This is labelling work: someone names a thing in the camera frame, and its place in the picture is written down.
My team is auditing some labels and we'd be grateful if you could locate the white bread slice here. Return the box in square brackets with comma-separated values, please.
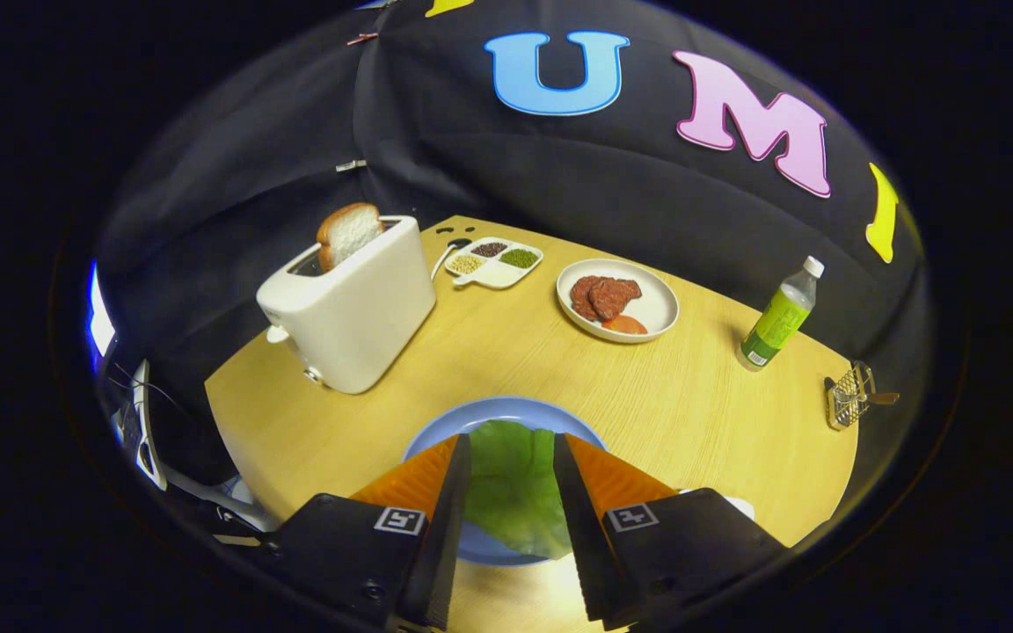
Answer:
[316, 202, 384, 272]

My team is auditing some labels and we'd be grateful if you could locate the black backdrop cloth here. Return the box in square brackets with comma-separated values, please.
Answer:
[93, 0, 929, 493]

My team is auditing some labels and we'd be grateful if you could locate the green drink bottle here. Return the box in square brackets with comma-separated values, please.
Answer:
[740, 255, 826, 372]

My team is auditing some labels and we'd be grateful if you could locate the brown meat slice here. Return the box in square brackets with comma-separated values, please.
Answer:
[590, 277, 643, 320]
[570, 275, 604, 322]

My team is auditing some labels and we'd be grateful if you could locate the white divided condiment tray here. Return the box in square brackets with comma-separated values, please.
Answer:
[443, 237, 545, 291]

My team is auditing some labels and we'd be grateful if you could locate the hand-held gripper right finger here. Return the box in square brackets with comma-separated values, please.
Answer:
[552, 431, 791, 632]

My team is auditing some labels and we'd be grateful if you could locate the white metal frame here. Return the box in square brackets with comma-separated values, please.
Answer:
[115, 359, 279, 550]

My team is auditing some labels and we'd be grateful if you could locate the white toaster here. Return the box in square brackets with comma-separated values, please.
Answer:
[256, 215, 437, 395]

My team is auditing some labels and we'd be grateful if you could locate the blue round plate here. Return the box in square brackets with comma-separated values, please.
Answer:
[403, 396, 609, 568]

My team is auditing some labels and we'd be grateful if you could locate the green lettuce leaf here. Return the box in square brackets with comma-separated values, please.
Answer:
[464, 420, 573, 561]

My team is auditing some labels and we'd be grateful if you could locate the wooden handled utensil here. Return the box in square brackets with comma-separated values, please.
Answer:
[824, 376, 901, 407]

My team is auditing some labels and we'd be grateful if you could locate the metal wire basket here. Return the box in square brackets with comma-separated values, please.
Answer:
[826, 360, 877, 432]

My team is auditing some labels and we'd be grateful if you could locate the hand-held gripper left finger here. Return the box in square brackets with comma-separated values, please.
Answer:
[256, 433, 473, 632]

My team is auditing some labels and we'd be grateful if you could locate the white round plate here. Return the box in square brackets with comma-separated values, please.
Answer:
[556, 258, 680, 344]

